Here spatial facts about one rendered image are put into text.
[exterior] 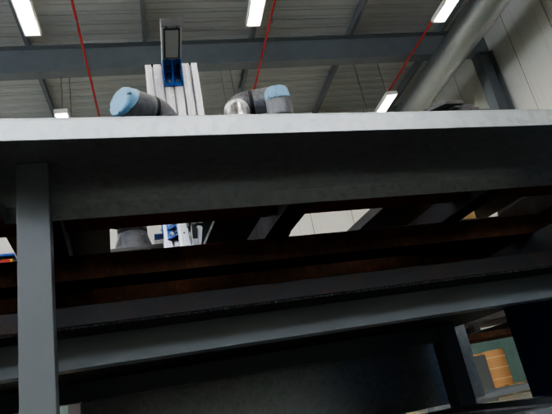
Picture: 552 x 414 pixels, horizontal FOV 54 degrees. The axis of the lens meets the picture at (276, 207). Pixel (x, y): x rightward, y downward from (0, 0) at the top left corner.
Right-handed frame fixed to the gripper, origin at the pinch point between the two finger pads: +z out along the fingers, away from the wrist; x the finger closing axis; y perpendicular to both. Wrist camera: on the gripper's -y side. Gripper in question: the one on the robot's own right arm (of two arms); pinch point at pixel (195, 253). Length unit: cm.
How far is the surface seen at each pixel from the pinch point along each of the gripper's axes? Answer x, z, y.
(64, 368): -60, 36, -32
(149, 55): 671, -593, 73
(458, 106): -90, 7, 31
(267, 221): -52, 11, 8
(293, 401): 16, 46, 27
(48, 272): -83, 27, -32
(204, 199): -68, 12, -8
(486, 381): 407, 56, 376
